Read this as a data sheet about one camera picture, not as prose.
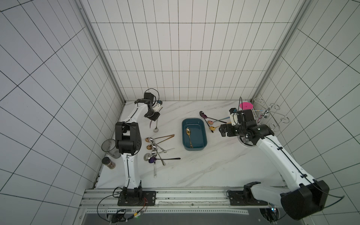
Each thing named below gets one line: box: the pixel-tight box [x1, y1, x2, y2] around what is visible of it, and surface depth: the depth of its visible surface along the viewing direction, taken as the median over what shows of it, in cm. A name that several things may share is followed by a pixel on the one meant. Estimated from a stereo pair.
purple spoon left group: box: [148, 157, 181, 164], surface depth 89 cm
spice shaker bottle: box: [101, 156, 117, 170], surface depth 81 cm
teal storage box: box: [181, 117, 208, 151], surface depth 100 cm
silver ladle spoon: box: [143, 148, 175, 162], surface depth 90 cm
